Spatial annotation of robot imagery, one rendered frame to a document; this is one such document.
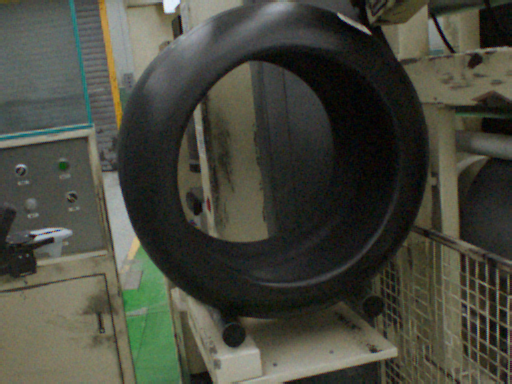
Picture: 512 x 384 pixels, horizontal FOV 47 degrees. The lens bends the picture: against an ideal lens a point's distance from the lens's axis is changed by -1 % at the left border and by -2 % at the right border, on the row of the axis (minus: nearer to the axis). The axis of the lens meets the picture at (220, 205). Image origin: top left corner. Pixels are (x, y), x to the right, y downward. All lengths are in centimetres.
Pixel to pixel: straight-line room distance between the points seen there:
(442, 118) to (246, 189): 52
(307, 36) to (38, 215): 105
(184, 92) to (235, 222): 52
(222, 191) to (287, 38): 50
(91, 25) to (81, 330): 885
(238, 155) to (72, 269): 66
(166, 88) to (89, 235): 89
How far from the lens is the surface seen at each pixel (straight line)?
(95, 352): 188
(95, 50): 1040
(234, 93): 140
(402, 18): 144
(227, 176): 141
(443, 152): 156
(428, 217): 155
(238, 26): 103
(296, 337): 131
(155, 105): 100
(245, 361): 114
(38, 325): 185
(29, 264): 139
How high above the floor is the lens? 137
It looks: 12 degrees down
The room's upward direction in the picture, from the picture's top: 7 degrees counter-clockwise
